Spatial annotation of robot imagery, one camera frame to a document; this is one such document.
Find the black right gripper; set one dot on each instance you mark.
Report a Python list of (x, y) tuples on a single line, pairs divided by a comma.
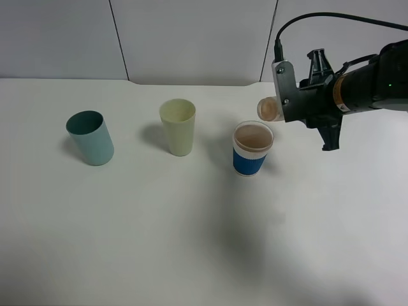
[(322, 114)]

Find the pink labelled drink bottle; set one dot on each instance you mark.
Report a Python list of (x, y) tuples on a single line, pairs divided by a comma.
[(269, 109)]

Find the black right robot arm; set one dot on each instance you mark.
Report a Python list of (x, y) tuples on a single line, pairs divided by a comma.
[(371, 82)]

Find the clear cup with blue sleeve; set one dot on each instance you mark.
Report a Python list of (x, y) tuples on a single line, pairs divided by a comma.
[(251, 142)]

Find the pale yellow plastic cup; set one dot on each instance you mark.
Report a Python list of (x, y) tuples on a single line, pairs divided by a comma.
[(178, 118)]

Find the teal plastic cup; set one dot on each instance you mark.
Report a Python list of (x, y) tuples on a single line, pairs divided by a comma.
[(90, 134)]

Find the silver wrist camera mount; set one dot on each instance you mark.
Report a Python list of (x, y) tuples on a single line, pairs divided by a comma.
[(286, 90)]

